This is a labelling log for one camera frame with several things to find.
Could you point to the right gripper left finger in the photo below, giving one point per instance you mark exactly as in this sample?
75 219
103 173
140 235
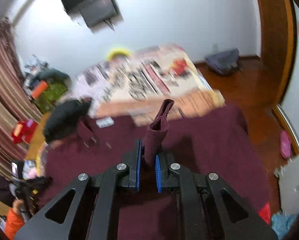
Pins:
133 160

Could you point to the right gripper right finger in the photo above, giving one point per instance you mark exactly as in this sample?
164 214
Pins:
164 179

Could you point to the maroon button-up shirt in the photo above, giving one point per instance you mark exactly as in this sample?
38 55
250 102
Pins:
217 142

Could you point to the orange sleeve forearm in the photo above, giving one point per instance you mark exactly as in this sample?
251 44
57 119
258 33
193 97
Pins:
14 220

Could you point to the red plush toy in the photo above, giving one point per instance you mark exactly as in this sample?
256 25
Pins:
23 131

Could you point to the newspaper print blanket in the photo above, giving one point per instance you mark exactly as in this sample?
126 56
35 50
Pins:
138 85

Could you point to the striped maroon curtain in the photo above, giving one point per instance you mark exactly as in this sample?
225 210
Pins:
14 104

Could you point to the orange box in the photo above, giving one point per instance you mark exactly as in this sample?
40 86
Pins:
39 89

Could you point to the yellow pillow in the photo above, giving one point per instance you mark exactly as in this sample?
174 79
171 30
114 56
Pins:
117 53

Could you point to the grey neck pillow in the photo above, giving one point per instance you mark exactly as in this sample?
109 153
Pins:
51 75

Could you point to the pink croc shoe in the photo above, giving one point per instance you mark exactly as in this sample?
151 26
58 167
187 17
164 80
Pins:
285 145

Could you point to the grey backpack on floor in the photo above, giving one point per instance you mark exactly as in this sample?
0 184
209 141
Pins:
223 63

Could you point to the wooden door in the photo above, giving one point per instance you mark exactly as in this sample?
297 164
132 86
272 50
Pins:
278 41

